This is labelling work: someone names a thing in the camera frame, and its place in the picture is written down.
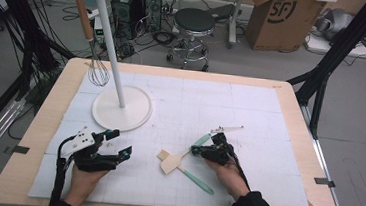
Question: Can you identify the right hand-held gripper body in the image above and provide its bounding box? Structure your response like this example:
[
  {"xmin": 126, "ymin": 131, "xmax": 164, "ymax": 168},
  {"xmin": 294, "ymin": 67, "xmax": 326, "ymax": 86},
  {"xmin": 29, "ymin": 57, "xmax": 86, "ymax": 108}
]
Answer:
[{"xmin": 203, "ymin": 122, "xmax": 245, "ymax": 168}]

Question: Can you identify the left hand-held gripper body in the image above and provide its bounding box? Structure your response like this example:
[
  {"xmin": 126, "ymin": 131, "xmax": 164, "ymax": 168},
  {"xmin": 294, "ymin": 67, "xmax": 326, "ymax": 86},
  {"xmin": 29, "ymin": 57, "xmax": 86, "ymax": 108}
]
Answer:
[{"xmin": 59, "ymin": 124, "xmax": 123, "ymax": 176}]

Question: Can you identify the white utensil rack stand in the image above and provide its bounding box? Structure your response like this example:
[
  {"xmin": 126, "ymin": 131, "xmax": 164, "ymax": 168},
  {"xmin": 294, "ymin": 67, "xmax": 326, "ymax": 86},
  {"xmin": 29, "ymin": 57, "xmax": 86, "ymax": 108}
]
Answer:
[{"xmin": 55, "ymin": 0, "xmax": 164, "ymax": 135}]

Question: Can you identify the narrow spatula with green handle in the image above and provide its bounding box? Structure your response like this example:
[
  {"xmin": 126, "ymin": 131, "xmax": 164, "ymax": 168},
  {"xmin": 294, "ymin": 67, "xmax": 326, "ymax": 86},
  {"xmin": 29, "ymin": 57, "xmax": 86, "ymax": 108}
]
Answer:
[{"xmin": 153, "ymin": 148, "xmax": 219, "ymax": 196}]

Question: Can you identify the wide spatula with green handle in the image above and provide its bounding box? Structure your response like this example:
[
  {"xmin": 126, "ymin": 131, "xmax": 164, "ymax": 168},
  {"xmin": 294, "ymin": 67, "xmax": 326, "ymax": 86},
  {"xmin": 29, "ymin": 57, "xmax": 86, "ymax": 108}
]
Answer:
[{"xmin": 159, "ymin": 129, "xmax": 212, "ymax": 179}]

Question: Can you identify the wire whisk with wooden handle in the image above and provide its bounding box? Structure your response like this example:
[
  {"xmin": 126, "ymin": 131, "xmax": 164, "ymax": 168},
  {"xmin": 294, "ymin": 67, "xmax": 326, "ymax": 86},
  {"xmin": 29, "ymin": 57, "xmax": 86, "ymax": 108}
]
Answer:
[{"xmin": 64, "ymin": 0, "xmax": 118, "ymax": 89}]

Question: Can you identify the person's left hand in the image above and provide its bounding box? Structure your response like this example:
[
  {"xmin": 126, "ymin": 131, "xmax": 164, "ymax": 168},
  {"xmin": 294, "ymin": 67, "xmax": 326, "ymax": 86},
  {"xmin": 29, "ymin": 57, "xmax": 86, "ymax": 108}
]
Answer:
[{"xmin": 63, "ymin": 164, "xmax": 110, "ymax": 206}]

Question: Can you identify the white gridded mat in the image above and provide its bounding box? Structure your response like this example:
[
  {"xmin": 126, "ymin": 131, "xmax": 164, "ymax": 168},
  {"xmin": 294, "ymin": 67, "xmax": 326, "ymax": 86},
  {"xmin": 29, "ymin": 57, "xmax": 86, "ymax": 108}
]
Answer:
[{"xmin": 27, "ymin": 63, "xmax": 323, "ymax": 206}]

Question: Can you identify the black tape strip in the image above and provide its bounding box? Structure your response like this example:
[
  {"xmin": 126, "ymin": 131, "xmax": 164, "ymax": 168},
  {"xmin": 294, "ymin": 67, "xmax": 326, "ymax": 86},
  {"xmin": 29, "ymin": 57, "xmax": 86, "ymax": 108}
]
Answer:
[
  {"xmin": 3, "ymin": 144, "xmax": 31, "ymax": 156},
  {"xmin": 313, "ymin": 176, "xmax": 337, "ymax": 189}
]

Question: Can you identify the small device with green light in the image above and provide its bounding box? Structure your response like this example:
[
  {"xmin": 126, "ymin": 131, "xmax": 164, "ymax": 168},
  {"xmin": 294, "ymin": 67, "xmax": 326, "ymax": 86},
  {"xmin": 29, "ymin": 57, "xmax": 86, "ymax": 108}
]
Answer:
[{"xmin": 92, "ymin": 16, "xmax": 107, "ymax": 44}]

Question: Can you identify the large black computer tower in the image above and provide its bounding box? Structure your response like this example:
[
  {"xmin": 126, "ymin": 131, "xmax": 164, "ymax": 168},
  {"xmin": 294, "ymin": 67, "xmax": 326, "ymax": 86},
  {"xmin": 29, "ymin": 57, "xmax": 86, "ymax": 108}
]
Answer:
[{"xmin": 107, "ymin": 0, "xmax": 144, "ymax": 42}]

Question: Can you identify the white power strip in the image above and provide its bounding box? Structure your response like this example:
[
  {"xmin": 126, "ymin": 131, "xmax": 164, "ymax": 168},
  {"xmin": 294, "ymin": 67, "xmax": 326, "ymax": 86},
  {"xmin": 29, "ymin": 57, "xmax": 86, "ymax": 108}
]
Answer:
[{"xmin": 86, "ymin": 7, "xmax": 101, "ymax": 21}]

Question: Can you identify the black round stool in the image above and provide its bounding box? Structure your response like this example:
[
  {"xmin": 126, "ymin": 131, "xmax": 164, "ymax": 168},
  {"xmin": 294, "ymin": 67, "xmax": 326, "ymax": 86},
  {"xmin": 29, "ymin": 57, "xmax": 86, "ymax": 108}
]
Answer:
[{"xmin": 165, "ymin": 6, "xmax": 217, "ymax": 73}]

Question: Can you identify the small black computer tower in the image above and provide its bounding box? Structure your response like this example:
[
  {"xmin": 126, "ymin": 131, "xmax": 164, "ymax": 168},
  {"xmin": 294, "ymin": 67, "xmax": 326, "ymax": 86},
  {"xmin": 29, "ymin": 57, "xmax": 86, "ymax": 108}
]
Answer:
[{"xmin": 139, "ymin": 0, "xmax": 164, "ymax": 34}]

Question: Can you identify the brown cardboard box, round logo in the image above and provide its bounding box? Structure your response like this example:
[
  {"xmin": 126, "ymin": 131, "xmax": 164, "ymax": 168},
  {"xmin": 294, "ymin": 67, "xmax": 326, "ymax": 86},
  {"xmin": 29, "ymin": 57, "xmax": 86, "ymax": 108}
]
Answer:
[{"xmin": 242, "ymin": 0, "xmax": 329, "ymax": 57}]

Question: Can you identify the black metal stand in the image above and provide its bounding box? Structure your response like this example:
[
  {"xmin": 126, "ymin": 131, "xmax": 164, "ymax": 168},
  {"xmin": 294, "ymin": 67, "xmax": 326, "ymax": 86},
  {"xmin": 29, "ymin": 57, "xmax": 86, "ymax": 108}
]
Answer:
[
  {"xmin": 0, "ymin": 0, "xmax": 81, "ymax": 104},
  {"xmin": 281, "ymin": 0, "xmax": 366, "ymax": 145}
]

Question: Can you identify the white board on floor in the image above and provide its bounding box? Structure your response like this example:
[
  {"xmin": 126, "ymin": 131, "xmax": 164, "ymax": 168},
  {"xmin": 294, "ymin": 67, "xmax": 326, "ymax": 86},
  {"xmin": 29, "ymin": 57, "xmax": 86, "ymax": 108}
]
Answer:
[{"xmin": 304, "ymin": 32, "xmax": 366, "ymax": 60}]

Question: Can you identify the grey bag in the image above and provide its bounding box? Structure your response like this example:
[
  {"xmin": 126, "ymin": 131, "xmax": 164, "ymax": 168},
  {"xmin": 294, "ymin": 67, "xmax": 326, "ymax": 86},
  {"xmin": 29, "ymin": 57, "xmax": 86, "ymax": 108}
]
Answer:
[{"xmin": 313, "ymin": 6, "xmax": 356, "ymax": 43}]

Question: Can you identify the right hand-held gripper cable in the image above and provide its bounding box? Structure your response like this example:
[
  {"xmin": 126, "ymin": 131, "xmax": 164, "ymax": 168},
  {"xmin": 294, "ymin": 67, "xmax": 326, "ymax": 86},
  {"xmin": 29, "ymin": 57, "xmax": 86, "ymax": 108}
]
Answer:
[{"xmin": 223, "ymin": 150, "xmax": 255, "ymax": 192}]

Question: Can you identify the hand-held gripper cable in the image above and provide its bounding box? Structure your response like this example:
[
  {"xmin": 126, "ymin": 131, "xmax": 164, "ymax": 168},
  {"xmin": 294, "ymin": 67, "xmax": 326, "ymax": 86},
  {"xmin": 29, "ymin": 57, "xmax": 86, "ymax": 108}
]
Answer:
[
  {"xmin": 223, "ymin": 150, "xmax": 255, "ymax": 192},
  {"xmin": 47, "ymin": 132, "xmax": 81, "ymax": 206}
]

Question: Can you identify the left hand-held gripper cable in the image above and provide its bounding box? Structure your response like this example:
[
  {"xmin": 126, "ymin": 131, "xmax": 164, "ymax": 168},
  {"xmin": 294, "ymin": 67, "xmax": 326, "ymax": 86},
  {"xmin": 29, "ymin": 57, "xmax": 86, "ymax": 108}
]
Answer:
[{"xmin": 47, "ymin": 132, "xmax": 81, "ymax": 206}]

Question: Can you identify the black cable coil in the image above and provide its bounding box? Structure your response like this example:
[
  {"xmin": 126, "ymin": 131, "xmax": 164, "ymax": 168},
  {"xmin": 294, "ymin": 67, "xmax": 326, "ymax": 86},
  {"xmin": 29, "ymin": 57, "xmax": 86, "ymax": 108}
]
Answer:
[{"xmin": 150, "ymin": 29, "xmax": 178, "ymax": 48}]

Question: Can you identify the white metal post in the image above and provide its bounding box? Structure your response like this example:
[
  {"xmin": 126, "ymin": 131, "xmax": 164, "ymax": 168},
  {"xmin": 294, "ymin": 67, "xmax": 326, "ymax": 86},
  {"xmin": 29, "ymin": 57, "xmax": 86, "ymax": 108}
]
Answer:
[{"xmin": 225, "ymin": 0, "xmax": 248, "ymax": 51}]

